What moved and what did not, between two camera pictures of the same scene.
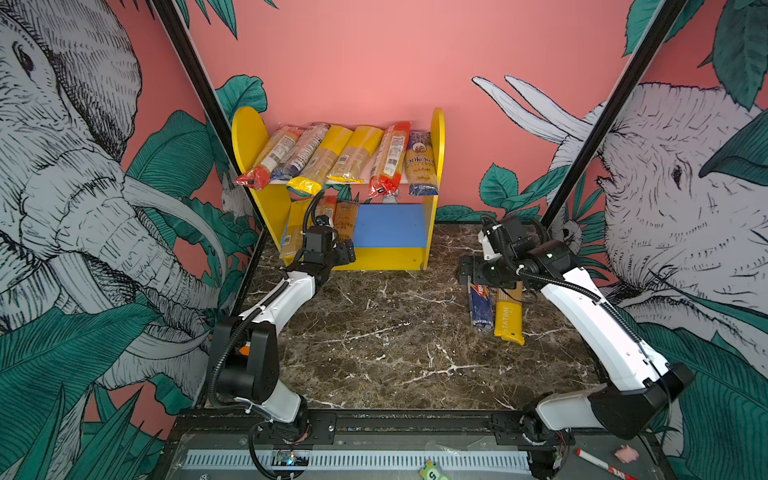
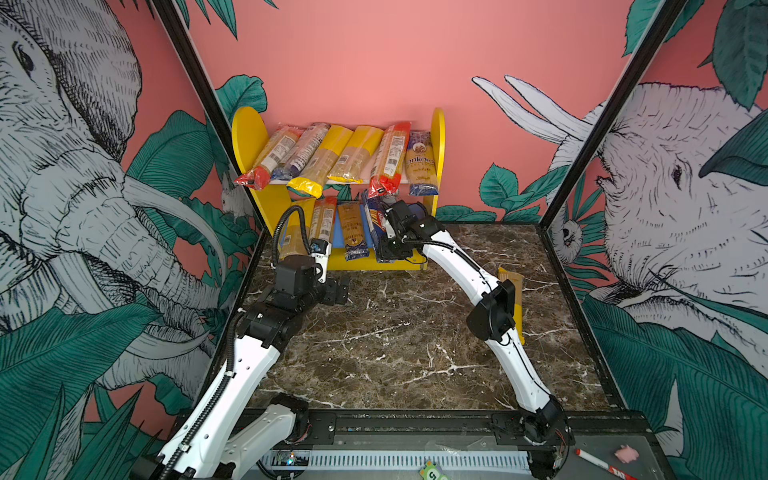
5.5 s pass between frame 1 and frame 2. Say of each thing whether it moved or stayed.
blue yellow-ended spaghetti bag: stayed
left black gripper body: moved
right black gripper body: moved
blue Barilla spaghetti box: moved
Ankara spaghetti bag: stayed
